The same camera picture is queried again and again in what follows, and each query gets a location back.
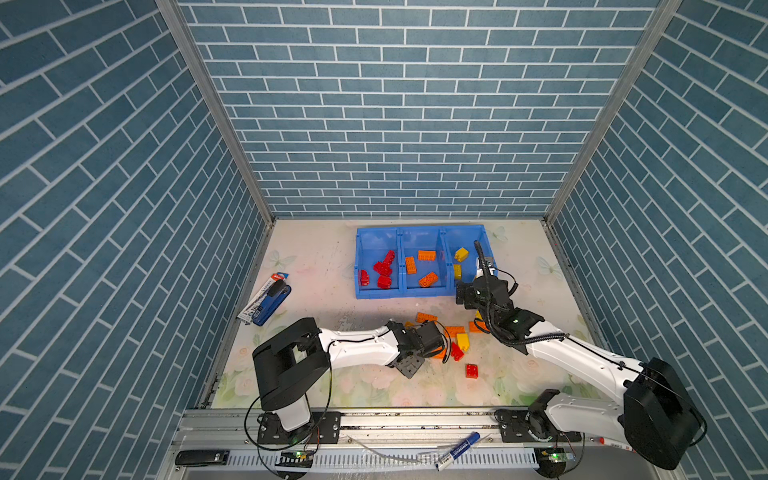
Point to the blue three-compartment bin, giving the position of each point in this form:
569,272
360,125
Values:
418,261

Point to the red lego brick small lone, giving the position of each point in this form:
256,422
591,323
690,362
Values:
471,371

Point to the red lego brick tilted small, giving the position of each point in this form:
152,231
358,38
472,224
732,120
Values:
456,352

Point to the orange lego brick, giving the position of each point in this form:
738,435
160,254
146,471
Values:
429,280
478,326
410,264
427,255

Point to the black flat device on rail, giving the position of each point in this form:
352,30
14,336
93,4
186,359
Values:
201,458

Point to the red white marker pen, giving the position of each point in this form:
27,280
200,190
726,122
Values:
615,444

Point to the blue stapler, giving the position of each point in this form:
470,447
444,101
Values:
266,301

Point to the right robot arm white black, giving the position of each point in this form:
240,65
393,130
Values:
645,406

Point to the orange lego brick bottom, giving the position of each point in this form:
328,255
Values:
410,264

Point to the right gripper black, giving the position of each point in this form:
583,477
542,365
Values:
469,292

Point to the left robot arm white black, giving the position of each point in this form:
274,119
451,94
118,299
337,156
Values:
291,362

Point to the blue white marker pen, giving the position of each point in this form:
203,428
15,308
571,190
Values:
457,451

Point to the red lego brick large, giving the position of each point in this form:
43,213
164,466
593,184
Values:
389,258

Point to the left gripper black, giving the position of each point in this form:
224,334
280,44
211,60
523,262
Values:
411,372

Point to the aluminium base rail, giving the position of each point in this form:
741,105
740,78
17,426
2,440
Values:
401,443

